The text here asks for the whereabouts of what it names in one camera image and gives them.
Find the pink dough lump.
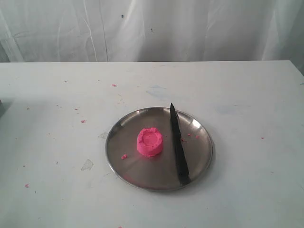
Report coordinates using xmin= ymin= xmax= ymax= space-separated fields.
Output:
xmin=136 ymin=127 xmax=163 ymax=157

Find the round steel plate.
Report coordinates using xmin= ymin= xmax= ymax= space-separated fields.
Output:
xmin=105 ymin=107 xmax=213 ymax=191

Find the black knife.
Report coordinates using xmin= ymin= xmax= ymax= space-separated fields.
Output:
xmin=170 ymin=103 xmax=190 ymax=186

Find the white backdrop curtain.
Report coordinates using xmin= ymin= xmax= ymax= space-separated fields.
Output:
xmin=0 ymin=0 xmax=304 ymax=63

